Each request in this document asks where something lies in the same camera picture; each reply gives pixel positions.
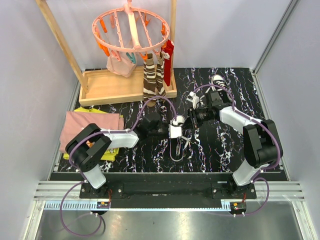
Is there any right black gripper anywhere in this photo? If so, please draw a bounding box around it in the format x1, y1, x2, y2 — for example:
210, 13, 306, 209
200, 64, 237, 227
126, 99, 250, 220
181, 106, 212, 132

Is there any white shoelace sneaker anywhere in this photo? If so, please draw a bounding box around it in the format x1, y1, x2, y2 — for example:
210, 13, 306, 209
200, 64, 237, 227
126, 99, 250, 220
180, 136, 192, 151

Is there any black sneaker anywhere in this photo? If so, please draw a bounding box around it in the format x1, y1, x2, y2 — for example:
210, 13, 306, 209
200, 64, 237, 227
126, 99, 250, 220
169, 115, 186, 163
211, 74, 235, 105

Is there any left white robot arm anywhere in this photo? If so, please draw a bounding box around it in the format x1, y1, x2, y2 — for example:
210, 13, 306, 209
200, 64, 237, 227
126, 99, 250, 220
65, 118, 170, 198

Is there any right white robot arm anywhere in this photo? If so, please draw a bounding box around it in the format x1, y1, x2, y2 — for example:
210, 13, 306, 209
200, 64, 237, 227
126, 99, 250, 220
182, 90, 283, 199

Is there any black marble pattern mat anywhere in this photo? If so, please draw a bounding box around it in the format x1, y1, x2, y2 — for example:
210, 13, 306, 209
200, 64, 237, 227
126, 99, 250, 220
53, 67, 283, 173

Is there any brown striped sock right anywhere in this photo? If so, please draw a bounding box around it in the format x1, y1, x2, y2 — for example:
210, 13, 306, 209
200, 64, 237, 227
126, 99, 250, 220
155, 52, 166, 97

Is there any brown striped sock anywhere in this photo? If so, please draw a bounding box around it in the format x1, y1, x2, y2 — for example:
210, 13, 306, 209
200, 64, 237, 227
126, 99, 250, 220
143, 53, 156, 102
155, 52, 166, 97

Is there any yellow folded t-shirt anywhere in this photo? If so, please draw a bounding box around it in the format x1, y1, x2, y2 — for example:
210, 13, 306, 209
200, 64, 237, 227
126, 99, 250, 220
62, 106, 125, 162

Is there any brown striped sock left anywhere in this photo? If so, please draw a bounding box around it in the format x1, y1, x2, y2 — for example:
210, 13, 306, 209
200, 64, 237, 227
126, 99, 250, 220
143, 53, 156, 102

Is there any pink cloth hanging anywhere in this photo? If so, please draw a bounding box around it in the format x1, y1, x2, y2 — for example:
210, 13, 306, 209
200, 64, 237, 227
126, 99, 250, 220
106, 53, 137, 78

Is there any red sock hanging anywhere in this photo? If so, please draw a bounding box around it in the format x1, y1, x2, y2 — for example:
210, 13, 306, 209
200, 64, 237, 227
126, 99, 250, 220
163, 39, 174, 87

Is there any pink folded t-shirt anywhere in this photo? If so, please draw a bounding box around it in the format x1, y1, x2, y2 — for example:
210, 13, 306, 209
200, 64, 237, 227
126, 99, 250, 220
59, 111, 124, 154

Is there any pink round clip hanger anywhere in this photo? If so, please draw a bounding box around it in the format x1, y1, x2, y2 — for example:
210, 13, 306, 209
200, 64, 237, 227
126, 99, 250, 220
91, 0, 175, 63

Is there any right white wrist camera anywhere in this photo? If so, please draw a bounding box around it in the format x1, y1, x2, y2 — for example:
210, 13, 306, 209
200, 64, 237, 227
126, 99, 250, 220
186, 91, 202, 109

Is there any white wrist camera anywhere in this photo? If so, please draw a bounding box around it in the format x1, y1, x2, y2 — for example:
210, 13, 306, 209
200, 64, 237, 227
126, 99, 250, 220
168, 124, 182, 139
186, 91, 202, 109

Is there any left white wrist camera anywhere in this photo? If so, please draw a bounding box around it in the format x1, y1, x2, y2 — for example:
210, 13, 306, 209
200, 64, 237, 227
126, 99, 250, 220
168, 124, 182, 139

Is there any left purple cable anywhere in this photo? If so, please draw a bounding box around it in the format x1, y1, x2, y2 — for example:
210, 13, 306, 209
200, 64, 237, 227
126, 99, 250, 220
58, 95, 179, 237

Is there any purple cable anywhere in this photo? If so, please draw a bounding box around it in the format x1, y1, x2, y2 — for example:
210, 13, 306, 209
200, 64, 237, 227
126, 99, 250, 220
58, 95, 179, 237
192, 83, 283, 218

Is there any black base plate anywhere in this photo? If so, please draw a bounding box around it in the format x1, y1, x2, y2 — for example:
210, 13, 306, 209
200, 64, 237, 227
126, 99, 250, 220
49, 171, 288, 200

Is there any wooden rack frame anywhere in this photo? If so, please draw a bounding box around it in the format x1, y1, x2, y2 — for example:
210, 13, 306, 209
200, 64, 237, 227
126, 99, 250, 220
36, 0, 177, 107

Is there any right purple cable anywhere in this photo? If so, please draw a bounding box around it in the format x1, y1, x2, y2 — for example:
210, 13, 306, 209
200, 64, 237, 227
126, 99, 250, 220
192, 83, 283, 218

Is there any aluminium rail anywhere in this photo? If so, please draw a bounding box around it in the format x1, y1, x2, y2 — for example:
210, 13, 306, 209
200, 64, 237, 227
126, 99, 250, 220
33, 181, 305, 212

